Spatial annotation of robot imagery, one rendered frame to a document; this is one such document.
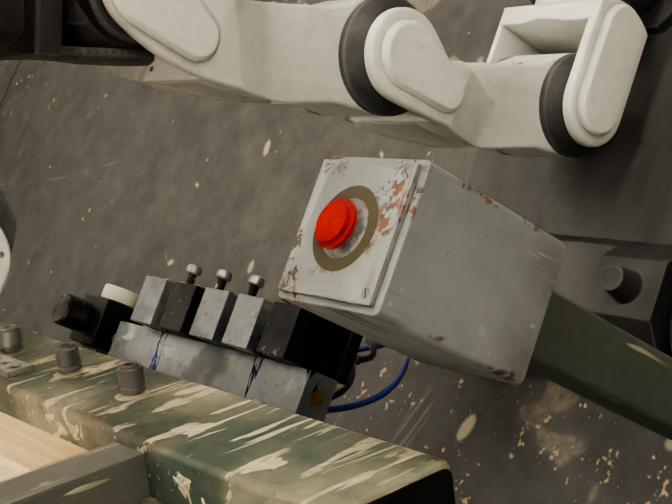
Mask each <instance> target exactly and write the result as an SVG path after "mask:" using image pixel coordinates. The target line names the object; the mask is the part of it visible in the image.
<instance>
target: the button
mask: <svg viewBox="0 0 672 504"><path fill-rule="evenodd" d="M356 224H357V209H356V206H355V204H354V203H353V202H352V201H351V200H349V199H347V198H338V199H335V200H334V201H332V202H331V203H329V204H328V205H326V206H325V207H324V209H323V210H322V211H321V213H320V215H319V217H318V219H317V222H316V239H317V242H318V244H319V245H320V246H321V247H323V248H325V249H328V250H332V249H336V248H338V247H340V246H341V245H342V244H344V243H345V242H346V241H347V240H348V239H349V238H350V237H351V235H352V234H353V232H354V230H355V227H356Z"/></svg>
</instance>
